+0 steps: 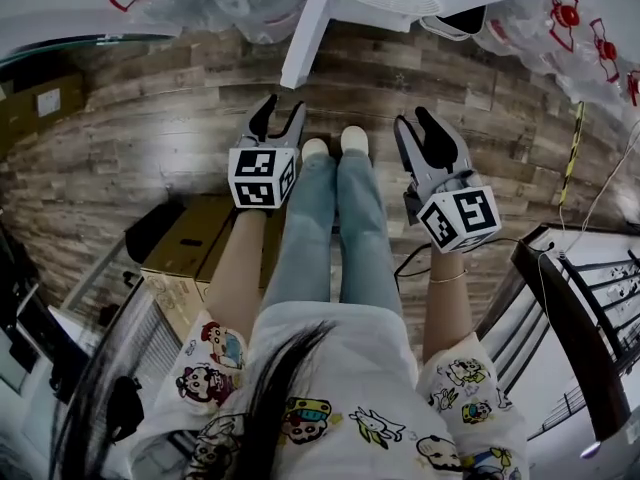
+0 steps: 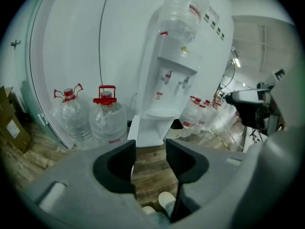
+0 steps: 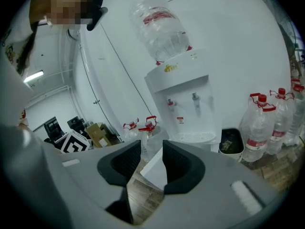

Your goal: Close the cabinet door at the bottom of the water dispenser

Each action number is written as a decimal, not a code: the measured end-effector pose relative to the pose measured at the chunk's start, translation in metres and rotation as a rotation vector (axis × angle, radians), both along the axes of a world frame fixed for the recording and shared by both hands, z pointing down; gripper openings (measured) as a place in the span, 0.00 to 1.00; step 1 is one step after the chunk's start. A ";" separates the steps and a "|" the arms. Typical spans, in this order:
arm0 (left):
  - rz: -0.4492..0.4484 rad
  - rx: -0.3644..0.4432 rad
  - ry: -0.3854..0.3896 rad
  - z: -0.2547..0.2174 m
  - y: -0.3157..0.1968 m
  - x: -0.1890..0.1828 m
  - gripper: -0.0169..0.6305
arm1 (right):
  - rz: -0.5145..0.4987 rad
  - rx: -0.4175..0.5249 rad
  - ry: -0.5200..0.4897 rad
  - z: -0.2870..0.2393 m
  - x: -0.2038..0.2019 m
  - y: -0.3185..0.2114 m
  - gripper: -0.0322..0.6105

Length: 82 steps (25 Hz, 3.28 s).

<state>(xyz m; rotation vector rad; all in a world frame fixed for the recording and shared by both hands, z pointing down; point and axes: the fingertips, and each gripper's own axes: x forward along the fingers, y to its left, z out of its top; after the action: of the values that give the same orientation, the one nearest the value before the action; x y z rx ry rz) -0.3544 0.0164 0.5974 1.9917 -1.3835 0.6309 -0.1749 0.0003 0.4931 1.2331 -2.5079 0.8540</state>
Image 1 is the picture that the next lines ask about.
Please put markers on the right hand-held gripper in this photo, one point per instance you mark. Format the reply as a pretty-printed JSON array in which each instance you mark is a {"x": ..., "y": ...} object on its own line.
[{"x": 462, "y": 215}]

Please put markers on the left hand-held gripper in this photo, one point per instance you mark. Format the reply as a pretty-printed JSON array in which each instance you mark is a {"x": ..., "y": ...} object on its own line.
[{"x": 260, "y": 175}]

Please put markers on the white cabinet door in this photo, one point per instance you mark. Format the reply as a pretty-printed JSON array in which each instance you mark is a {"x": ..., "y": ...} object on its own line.
[{"x": 305, "y": 38}]

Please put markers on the person's right forearm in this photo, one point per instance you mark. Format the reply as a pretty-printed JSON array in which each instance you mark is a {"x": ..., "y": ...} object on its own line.
[{"x": 447, "y": 313}]

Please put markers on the person's left cream shoe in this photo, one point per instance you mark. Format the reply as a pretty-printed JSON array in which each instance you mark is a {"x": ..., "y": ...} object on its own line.
[{"x": 314, "y": 148}]

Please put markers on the person's cream shoe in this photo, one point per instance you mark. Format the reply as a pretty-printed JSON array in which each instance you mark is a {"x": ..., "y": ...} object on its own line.
[
  {"x": 355, "y": 140},
  {"x": 314, "y": 148}
]

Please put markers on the person's right cream shoe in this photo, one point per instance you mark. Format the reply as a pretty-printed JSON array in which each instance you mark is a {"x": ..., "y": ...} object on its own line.
[{"x": 355, "y": 140}]

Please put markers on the person's light blue jeans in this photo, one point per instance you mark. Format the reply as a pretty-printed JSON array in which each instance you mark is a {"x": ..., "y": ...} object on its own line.
[{"x": 310, "y": 228}]

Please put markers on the yellow black striped pole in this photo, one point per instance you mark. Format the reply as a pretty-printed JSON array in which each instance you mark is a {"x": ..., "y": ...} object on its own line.
[{"x": 572, "y": 153}]

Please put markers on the dark wooden handrail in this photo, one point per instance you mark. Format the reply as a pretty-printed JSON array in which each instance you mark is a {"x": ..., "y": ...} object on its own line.
[{"x": 565, "y": 318}]

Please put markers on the white glass-edged table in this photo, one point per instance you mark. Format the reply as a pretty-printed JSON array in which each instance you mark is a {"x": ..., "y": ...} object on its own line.
[{"x": 75, "y": 28}]

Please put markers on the person's white cartoon print shirt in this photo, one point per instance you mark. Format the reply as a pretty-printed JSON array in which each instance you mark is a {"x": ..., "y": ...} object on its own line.
[{"x": 350, "y": 368}]

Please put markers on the brown cardboard box white label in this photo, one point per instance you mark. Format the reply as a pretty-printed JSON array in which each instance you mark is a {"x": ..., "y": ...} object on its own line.
[{"x": 35, "y": 113}]

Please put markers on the white slatted panel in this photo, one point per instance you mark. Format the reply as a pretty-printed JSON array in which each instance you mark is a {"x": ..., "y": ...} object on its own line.
[{"x": 155, "y": 338}]

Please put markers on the black plastic clip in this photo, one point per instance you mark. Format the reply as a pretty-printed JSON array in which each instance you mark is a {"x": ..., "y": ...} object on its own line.
[{"x": 125, "y": 408}]

